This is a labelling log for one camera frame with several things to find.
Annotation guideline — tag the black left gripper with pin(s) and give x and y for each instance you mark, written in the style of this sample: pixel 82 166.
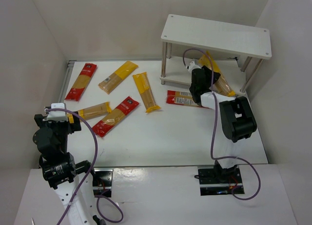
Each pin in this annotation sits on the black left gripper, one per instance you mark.
pixel 73 122

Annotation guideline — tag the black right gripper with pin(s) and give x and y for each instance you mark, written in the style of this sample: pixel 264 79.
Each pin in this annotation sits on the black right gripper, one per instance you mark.
pixel 210 74

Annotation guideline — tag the yellow Pastatime bag front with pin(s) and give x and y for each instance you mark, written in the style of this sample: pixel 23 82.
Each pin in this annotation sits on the yellow Pastatime bag front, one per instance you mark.
pixel 221 84

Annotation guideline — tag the yellow pastatime bag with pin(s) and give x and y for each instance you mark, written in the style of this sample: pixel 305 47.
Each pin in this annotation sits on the yellow pastatime bag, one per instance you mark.
pixel 221 84
pixel 95 111

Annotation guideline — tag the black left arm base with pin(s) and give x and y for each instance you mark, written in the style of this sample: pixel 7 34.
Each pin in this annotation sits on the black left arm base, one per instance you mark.
pixel 102 182

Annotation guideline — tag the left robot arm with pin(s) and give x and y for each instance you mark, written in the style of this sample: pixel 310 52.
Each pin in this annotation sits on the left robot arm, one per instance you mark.
pixel 71 182

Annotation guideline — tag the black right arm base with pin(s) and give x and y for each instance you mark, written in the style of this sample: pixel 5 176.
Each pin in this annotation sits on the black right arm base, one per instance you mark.
pixel 211 182

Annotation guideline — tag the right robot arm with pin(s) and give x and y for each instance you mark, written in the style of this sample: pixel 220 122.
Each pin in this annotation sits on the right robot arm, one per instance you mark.
pixel 235 120

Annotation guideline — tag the red spaghetti bag near shelf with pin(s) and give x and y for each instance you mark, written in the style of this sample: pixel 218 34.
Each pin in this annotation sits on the red spaghetti bag near shelf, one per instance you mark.
pixel 180 98

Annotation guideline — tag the white two-tier shelf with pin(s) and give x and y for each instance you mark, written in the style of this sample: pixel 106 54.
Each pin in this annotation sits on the white two-tier shelf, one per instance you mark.
pixel 238 50

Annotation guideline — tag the yellow Pastatime bag left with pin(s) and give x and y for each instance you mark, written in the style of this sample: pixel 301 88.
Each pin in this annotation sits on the yellow Pastatime bag left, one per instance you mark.
pixel 95 111

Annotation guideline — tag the red spaghetti bag far left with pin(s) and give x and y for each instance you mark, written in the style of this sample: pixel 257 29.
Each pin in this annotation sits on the red spaghetti bag far left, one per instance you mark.
pixel 81 82

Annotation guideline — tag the red spaghetti bag centre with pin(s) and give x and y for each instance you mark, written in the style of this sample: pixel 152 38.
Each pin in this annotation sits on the red spaghetti bag centre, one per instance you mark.
pixel 115 117

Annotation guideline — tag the yellow spaghetti bag with barcode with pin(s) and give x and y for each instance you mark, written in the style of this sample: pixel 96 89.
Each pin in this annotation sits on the yellow spaghetti bag with barcode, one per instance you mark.
pixel 112 81

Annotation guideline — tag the yellow spaghetti bag centre upright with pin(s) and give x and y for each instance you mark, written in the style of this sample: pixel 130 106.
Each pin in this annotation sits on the yellow spaghetti bag centre upright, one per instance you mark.
pixel 144 89

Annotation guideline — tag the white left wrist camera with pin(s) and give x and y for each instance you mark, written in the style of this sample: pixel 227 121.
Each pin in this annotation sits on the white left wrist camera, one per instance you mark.
pixel 57 116

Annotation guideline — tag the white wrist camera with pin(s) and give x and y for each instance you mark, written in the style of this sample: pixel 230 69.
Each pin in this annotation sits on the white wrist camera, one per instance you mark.
pixel 57 116
pixel 194 64

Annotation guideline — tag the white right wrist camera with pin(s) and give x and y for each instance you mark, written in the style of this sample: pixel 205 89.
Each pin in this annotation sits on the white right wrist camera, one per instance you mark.
pixel 194 64

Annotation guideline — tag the aluminium table edge rail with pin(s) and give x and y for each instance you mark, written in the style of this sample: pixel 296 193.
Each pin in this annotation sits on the aluminium table edge rail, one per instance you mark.
pixel 64 86

